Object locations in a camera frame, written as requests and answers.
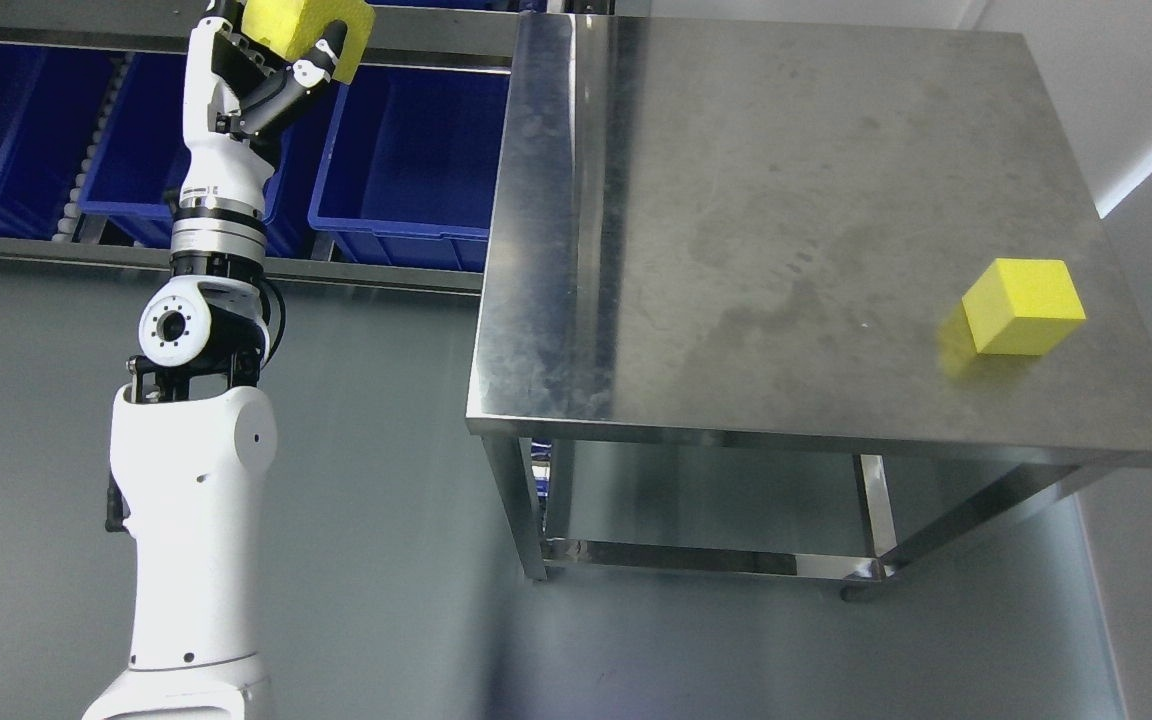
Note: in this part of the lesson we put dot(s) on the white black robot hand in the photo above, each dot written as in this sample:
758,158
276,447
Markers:
238,99

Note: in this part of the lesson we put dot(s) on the yellow foam block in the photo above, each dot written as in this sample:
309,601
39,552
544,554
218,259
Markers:
1022,307
290,28

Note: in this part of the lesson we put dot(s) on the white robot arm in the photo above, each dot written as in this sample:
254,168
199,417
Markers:
192,440

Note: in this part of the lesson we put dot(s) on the blue plastic bin centre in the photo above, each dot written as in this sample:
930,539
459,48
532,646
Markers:
141,156

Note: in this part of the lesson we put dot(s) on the blue plastic bin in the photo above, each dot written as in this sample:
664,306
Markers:
50,99
408,173
141,156

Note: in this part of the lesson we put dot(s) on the blue plastic bin right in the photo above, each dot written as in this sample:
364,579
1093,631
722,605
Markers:
408,173

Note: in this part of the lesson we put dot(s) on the blue plastic bin left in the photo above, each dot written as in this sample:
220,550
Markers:
50,99

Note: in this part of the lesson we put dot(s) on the stainless steel table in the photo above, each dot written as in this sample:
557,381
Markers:
735,234

